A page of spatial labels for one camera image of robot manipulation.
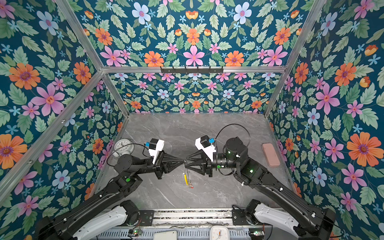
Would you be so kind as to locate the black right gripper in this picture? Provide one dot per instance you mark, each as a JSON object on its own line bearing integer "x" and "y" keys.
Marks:
{"x": 206, "y": 164}

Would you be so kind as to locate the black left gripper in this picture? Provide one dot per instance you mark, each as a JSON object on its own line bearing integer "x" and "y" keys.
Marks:
{"x": 169, "y": 163}

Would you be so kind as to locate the large grey perforated keyring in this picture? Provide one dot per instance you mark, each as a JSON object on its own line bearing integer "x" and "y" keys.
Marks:
{"x": 186, "y": 176}

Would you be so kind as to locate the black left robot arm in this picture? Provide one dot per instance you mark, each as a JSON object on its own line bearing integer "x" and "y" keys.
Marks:
{"x": 129, "y": 169}

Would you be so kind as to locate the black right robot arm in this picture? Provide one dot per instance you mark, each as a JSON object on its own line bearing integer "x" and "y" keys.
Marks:
{"x": 297, "y": 217}

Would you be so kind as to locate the white alarm clock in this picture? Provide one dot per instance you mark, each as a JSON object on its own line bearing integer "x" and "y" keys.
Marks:
{"x": 123, "y": 147}

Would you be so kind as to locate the white device at front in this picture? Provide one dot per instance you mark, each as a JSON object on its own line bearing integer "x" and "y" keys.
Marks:
{"x": 168, "y": 235}

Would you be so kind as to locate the white square clock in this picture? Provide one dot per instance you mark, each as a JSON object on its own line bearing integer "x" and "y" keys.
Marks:
{"x": 219, "y": 233}

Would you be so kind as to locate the pink rectangular case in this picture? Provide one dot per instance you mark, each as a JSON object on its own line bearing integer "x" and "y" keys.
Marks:
{"x": 270, "y": 155}

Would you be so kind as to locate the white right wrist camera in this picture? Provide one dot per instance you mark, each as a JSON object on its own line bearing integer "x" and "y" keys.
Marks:
{"x": 207, "y": 145}

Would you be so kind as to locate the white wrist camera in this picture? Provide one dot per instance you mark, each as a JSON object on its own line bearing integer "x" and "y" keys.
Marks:
{"x": 155, "y": 146}
{"x": 207, "y": 145}

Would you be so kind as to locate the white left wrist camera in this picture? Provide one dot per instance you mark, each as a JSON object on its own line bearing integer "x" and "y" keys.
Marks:
{"x": 155, "y": 146}

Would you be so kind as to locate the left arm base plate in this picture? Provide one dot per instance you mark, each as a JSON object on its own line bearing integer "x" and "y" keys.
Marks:
{"x": 142, "y": 217}

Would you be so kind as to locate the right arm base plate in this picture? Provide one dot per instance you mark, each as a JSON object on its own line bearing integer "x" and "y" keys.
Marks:
{"x": 242, "y": 218}

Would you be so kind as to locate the black hook rail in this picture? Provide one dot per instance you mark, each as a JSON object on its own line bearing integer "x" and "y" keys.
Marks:
{"x": 192, "y": 70}

